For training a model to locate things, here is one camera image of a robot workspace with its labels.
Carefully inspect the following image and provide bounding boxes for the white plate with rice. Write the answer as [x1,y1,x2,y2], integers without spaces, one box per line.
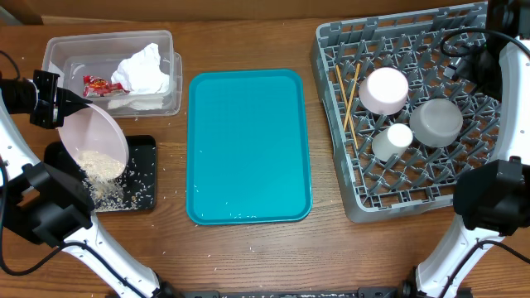
[58,104,129,165]

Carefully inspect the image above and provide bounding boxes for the grey-green small bowl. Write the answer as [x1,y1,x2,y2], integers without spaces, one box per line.
[409,99,463,147]

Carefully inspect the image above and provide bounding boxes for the pink bowl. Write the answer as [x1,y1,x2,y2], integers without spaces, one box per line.
[359,67,409,115]

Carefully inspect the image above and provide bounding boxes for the grey dishwasher rack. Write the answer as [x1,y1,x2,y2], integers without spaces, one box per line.
[311,2,501,223]

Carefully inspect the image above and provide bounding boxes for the pale green cup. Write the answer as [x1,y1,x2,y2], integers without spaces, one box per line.
[371,123,413,161]

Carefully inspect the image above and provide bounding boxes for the wooden chopstick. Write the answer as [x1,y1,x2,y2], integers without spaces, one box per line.
[335,64,360,149]
[343,62,361,130]

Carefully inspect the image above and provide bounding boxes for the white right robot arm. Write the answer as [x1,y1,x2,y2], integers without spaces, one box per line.
[396,0,529,298]

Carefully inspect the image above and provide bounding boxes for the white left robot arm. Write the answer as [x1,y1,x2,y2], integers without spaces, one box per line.
[1,70,180,297]

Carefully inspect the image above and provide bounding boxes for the red snack wrapper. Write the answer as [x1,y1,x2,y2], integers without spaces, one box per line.
[83,75,128,98]

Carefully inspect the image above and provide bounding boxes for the clear plastic bin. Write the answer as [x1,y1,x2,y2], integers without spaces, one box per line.
[42,30,183,118]

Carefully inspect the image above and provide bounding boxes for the crumpled white tissue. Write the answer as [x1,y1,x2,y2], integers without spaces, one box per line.
[108,43,170,111]

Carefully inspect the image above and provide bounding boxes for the spilled rice pile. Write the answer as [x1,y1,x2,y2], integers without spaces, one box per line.
[75,151,137,212]

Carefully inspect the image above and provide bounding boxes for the black tray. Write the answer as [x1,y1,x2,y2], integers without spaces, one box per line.
[44,135,157,213]

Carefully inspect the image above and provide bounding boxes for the teal plastic tray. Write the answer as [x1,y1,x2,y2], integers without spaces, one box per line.
[185,69,312,225]

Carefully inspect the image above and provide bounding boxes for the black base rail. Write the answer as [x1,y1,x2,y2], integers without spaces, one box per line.
[182,287,398,298]

